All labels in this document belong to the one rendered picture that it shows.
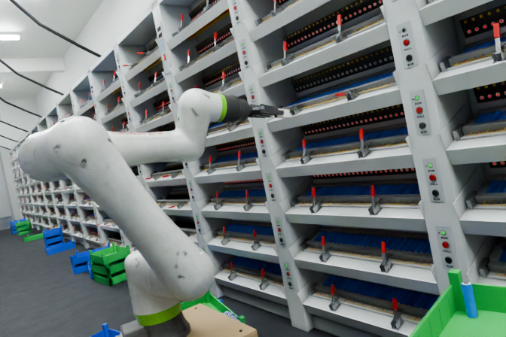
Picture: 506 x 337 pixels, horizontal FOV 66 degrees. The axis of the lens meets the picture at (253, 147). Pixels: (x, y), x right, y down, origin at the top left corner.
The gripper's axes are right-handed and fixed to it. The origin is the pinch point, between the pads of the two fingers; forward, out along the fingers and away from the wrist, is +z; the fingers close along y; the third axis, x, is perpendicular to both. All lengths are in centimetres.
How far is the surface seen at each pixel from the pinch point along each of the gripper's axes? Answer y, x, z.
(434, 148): 51, -18, 9
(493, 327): 73, -53, -18
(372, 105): 34.1, -3.2, 7.7
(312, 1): 19.1, 34.7, 0.5
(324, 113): 15.1, -2.4, 7.2
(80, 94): -296, 73, 0
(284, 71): -0.3, 16.5, 3.6
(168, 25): -86, 65, -3
